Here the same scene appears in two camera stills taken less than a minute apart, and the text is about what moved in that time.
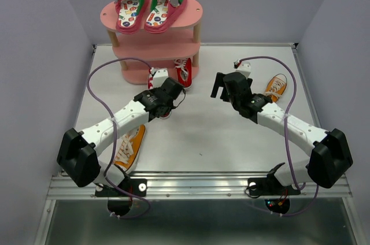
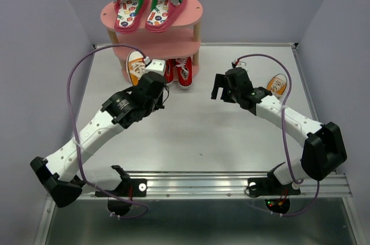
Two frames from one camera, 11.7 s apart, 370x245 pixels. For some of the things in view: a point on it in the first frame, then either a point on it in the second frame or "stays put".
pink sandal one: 130,7 stays put
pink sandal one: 168,3 stays put
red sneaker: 184,69 stays put
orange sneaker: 128,148 -> 135,66
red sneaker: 167,115 -> 169,74
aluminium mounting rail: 196,185 stays put
